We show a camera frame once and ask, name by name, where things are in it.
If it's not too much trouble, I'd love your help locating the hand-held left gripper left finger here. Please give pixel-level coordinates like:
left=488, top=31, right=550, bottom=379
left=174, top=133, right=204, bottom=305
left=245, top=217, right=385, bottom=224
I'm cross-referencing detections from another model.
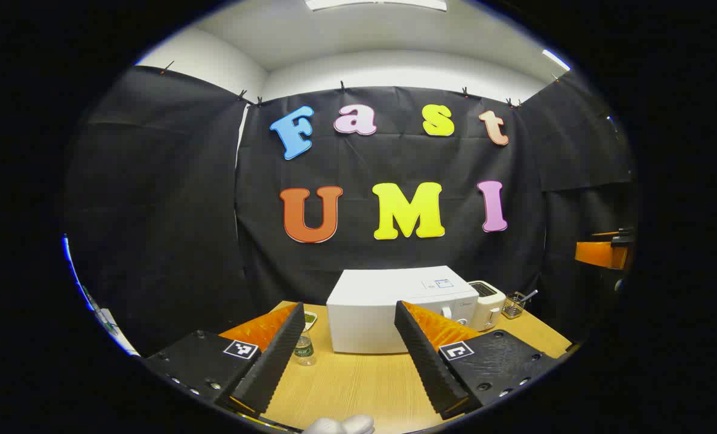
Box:
left=143, top=301, right=306, bottom=417

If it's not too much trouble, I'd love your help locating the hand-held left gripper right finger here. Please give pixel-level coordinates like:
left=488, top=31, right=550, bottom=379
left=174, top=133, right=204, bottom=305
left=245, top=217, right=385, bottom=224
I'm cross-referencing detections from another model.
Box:
left=393, top=300, right=563, bottom=421

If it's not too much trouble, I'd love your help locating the white microwave oven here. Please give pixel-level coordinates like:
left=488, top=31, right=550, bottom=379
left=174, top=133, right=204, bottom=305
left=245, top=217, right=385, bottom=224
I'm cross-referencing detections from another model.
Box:
left=326, top=265, right=479, bottom=355

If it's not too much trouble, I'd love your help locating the clear plastic bottle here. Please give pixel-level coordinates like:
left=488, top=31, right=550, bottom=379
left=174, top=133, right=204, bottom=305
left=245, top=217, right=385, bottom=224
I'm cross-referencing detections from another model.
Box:
left=293, top=329, right=317, bottom=366

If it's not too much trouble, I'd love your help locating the white rounded object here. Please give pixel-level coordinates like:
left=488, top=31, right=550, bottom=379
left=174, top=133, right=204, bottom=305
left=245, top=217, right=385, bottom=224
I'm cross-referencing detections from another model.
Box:
left=303, top=415, right=375, bottom=434

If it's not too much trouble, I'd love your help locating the white toaster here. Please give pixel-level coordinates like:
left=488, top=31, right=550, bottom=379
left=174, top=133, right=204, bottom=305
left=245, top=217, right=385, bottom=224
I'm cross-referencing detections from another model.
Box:
left=468, top=280, right=507, bottom=332

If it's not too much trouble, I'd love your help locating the white side desk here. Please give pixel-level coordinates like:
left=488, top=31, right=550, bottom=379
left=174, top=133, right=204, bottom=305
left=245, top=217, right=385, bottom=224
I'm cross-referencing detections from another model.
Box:
left=96, top=307, right=142, bottom=357

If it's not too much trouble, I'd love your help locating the black backdrop cloth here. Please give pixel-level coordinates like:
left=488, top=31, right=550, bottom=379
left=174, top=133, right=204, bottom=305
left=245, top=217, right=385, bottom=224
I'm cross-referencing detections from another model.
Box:
left=63, top=65, right=639, bottom=356

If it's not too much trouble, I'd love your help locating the wire mesh utensil holder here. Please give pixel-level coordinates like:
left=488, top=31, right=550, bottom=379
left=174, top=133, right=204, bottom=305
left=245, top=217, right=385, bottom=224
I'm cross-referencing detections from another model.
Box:
left=502, top=292, right=528, bottom=319

